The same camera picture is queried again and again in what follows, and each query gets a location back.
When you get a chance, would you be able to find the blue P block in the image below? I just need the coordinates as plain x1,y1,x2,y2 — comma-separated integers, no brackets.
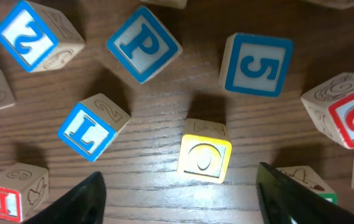
106,6,183,83

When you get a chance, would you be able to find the blue L block left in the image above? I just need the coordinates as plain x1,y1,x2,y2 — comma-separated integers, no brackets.
57,93,131,162

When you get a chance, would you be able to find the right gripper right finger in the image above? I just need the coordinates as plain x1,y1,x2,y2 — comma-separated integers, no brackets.
256,162,354,224

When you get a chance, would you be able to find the blue d block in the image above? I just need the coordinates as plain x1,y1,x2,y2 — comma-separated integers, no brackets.
304,0,354,10
141,0,187,9

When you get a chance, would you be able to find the green J block right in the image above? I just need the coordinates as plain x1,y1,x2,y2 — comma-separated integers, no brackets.
277,166,338,205

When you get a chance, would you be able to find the blue 2 block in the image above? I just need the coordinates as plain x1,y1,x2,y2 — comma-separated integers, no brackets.
0,1,85,73

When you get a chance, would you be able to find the blue 5 block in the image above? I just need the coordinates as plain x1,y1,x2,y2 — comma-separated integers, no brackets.
219,32,294,97

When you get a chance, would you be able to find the red U block right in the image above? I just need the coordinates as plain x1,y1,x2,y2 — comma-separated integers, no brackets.
300,72,354,149

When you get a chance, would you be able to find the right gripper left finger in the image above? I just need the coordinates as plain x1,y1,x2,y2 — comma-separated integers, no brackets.
24,171,106,224

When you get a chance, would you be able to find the blue D block right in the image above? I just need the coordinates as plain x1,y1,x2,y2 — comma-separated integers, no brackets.
304,0,354,10

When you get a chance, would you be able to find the red I block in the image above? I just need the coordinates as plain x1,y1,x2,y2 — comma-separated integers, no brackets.
0,162,49,223

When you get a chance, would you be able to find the blue D block upper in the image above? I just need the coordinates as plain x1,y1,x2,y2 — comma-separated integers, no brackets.
141,0,187,9

